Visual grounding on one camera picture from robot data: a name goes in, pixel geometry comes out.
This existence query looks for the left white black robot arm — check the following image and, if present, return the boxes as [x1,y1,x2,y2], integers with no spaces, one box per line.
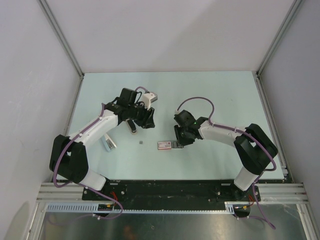
[49,88,158,200]

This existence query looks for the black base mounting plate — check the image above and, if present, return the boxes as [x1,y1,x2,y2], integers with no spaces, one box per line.
[82,178,261,211]

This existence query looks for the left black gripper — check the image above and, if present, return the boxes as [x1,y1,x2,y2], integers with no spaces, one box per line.
[128,101,155,129]

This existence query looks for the black silver stapler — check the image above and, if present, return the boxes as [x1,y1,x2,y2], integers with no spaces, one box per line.
[126,119,138,135]

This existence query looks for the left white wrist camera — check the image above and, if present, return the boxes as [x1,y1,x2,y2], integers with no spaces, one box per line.
[141,92,158,110]

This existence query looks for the red staple box with tray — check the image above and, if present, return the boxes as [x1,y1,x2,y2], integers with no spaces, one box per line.
[157,141,178,150]

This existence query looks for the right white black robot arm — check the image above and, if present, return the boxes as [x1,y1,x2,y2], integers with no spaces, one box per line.
[174,110,278,201]

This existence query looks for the white slotted cable duct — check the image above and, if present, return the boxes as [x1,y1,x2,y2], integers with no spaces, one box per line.
[43,201,251,214]

